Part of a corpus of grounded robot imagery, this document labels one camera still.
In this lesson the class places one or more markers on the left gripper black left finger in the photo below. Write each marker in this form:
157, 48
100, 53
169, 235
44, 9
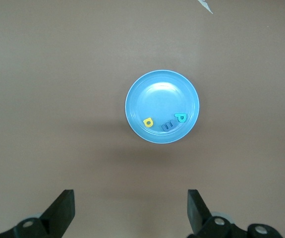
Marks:
58, 215

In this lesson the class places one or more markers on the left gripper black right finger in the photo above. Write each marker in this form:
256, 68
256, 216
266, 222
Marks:
199, 215

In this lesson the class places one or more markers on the blue foam letter m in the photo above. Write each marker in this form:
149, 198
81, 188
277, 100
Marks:
167, 127

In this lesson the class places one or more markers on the teal foam letter b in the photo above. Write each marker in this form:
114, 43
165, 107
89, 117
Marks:
178, 115

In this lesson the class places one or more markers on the yellow foam letter a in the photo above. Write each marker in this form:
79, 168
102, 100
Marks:
145, 124

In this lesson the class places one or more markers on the blue plate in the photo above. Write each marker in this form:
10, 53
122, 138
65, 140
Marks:
162, 99

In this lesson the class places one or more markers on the brown table cover sheet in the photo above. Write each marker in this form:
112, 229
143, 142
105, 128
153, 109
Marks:
58, 74

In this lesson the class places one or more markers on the small white paper scrap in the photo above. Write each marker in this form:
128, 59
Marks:
206, 6

